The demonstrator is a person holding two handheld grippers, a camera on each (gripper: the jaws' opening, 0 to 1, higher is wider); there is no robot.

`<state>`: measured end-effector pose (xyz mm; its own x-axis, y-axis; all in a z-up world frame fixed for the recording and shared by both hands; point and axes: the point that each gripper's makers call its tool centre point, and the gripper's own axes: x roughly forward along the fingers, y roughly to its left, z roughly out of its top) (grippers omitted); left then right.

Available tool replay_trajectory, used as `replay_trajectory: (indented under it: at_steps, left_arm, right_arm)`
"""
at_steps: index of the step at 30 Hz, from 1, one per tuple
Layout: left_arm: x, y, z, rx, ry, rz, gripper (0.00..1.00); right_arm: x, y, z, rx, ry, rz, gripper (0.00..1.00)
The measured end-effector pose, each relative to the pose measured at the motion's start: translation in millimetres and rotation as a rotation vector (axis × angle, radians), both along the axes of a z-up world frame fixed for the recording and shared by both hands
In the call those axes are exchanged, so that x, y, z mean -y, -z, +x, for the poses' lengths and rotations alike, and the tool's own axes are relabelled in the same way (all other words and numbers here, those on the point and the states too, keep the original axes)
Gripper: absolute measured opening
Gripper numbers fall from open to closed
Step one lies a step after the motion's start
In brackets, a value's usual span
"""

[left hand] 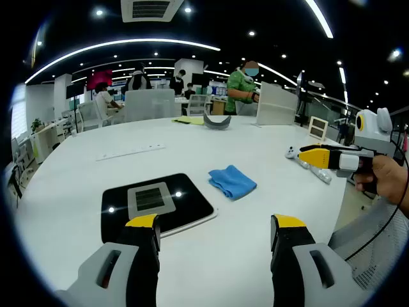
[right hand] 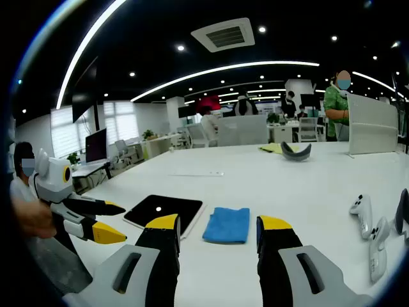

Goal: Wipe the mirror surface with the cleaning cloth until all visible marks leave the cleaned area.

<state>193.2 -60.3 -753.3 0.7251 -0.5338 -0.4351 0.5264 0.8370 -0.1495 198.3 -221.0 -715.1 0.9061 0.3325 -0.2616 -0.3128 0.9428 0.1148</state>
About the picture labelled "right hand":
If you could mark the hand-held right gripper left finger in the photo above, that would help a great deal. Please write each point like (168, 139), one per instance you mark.
(153, 256)

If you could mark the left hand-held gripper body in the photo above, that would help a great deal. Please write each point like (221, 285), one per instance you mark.
(54, 185)

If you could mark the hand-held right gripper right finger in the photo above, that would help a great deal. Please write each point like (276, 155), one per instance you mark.
(281, 256)

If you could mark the black mirror with white frame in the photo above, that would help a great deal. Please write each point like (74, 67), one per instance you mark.
(166, 208)

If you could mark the blue cleaning cloth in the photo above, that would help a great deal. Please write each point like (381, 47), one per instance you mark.
(227, 225)

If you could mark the person's left hand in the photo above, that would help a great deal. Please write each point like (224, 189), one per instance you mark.
(33, 217)

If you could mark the potted plant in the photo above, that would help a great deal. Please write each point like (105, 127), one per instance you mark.
(148, 134)
(73, 158)

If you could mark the computer monitor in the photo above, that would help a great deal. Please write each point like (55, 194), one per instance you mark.
(96, 146)

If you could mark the white game controller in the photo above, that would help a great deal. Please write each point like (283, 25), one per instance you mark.
(378, 249)
(362, 211)

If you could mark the black hanging screen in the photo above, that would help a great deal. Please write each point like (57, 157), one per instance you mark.
(83, 92)

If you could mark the yellow paper sheet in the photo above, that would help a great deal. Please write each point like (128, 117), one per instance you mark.
(270, 148)

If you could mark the white VR controllers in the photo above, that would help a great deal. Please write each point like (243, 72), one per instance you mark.
(403, 214)

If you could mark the grey desk divider panel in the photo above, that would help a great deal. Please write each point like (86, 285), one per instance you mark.
(243, 131)

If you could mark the white office chair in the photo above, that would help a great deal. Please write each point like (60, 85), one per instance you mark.
(308, 128)

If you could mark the curved ceiling light strip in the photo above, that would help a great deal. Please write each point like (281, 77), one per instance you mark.
(84, 41)
(223, 67)

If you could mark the white perforated divider panel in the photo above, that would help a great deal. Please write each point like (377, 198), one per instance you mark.
(372, 124)

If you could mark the ceiling air vent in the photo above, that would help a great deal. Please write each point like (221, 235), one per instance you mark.
(223, 35)

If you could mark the red wall panel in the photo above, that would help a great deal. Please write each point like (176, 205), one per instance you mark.
(209, 104)

